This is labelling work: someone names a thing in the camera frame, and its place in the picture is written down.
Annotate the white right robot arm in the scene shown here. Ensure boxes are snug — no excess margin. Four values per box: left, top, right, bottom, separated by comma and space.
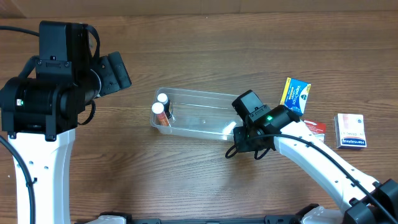
226, 103, 397, 223

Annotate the blue yellow medicine box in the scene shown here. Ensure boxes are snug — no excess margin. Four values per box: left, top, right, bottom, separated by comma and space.
280, 77, 311, 116

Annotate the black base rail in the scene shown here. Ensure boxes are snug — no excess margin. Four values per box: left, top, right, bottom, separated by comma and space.
102, 212, 299, 224

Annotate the black tube white cap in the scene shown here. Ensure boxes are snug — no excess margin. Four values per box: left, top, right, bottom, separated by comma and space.
157, 93, 173, 119

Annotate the clear plastic container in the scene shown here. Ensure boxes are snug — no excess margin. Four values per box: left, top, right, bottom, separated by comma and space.
150, 87, 243, 141

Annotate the orange tube white cap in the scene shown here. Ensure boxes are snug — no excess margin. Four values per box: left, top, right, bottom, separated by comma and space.
151, 102, 170, 126

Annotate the white blue plaster box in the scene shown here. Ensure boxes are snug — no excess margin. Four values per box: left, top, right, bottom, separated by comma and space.
334, 113, 368, 149

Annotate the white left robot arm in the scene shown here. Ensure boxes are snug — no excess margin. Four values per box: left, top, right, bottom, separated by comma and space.
1, 52, 131, 223

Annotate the red white medicine box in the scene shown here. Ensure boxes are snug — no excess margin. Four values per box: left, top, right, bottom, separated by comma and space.
303, 119, 326, 142

